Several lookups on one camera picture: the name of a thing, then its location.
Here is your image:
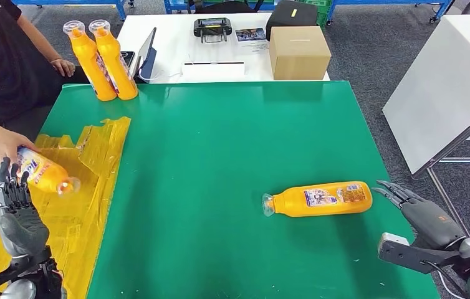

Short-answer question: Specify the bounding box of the printed leaflet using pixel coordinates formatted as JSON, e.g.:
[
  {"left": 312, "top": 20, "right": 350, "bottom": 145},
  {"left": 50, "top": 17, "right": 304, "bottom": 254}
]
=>
[{"left": 235, "top": 27, "right": 269, "bottom": 52}]

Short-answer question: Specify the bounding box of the tablet in blue case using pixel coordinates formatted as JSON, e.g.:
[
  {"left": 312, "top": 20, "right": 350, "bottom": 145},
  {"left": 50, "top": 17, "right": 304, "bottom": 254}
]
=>
[{"left": 132, "top": 27, "right": 158, "bottom": 84}]

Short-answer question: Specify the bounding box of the person's right hand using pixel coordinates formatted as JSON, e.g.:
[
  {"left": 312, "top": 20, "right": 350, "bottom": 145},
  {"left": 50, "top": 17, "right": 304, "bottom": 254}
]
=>
[{"left": 0, "top": 130, "right": 40, "bottom": 171}]

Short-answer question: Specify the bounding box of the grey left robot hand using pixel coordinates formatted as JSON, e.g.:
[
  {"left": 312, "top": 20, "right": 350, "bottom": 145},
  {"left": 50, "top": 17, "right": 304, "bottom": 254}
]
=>
[{"left": 0, "top": 156, "right": 50, "bottom": 259}]

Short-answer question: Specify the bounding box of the green work table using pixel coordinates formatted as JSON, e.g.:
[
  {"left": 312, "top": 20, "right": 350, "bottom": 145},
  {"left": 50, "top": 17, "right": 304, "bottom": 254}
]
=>
[{"left": 39, "top": 80, "right": 440, "bottom": 299}]

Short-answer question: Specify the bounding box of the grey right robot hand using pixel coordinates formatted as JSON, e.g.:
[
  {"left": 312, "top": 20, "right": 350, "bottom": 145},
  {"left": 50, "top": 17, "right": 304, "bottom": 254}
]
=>
[{"left": 372, "top": 179, "right": 466, "bottom": 250}]

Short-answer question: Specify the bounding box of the yellow tape sheet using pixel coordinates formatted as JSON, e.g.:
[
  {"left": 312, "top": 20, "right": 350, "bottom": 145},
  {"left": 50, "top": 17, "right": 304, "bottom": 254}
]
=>
[{"left": 0, "top": 116, "right": 132, "bottom": 299}]

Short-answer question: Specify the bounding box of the orange detergent bottle clear cap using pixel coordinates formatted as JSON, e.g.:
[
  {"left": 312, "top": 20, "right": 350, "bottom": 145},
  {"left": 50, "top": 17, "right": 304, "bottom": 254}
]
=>
[
  {"left": 261, "top": 181, "right": 373, "bottom": 218},
  {"left": 15, "top": 146, "right": 82, "bottom": 196},
  {"left": 62, "top": 20, "right": 118, "bottom": 102},
  {"left": 88, "top": 19, "right": 139, "bottom": 101}
]

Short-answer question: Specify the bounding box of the brown cardboard box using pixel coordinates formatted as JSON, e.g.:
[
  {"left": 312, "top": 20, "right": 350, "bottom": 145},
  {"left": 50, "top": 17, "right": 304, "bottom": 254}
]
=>
[{"left": 269, "top": 26, "right": 332, "bottom": 81}]

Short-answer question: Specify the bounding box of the green plastic crate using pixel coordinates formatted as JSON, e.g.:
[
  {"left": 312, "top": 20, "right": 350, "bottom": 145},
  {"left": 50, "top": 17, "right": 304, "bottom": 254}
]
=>
[{"left": 303, "top": 0, "right": 334, "bottom": 27}]

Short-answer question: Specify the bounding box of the white side table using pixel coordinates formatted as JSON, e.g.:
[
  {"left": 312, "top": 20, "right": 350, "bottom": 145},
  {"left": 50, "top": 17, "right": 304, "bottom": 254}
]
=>
[{"left": 382, "top": 16, "right": 470, "bottom": 176}]

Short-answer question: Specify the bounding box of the metal table frame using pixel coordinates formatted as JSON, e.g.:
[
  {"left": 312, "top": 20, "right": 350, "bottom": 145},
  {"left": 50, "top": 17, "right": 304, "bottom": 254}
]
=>
[{"left": 410, "top": 74, "right": 470, "bottom": 236}]

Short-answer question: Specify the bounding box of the person's left hand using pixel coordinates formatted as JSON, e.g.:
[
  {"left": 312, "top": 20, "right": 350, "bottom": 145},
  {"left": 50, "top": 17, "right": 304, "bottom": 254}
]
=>
[{"left": 51, "top": 58, "right": 77, "bottom": 78}]

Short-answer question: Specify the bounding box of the black remote controller with screen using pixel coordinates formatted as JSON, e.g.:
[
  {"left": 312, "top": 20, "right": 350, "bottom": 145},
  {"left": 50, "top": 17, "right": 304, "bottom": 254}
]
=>
[{"left": 193, "top": 17, "right": 233, "bottom": 44}]

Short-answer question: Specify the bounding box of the black bag with yellow tag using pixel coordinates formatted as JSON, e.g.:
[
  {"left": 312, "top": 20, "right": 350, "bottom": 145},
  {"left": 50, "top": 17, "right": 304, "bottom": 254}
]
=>
[{"left": 265, "top": 0, "right": 319, "bottom": 41}]

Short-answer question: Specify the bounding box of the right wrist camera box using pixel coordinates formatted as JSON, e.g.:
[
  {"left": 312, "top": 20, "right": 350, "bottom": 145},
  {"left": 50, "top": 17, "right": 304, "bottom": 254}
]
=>
[{"left": 377, "top": 232, "right": 461, "bottom": 275}]

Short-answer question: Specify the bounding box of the blue metal rack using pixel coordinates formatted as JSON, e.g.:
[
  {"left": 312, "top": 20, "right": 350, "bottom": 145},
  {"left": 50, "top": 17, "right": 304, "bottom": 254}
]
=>
[
  {"left": 163, "top": 0, "right": 279, "bottom": 14},
  {"left": 12, "top": 0, "right": 135, "bottom": 21},
  {"left": 325, "top": 0, "right": 453, "bottom": 24}
]

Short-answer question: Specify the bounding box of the white flat box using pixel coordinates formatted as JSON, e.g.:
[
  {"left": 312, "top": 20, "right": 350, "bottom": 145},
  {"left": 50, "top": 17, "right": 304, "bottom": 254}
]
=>
[{"left": 181, "top": 62, "right": 246, "bottom": 82}]

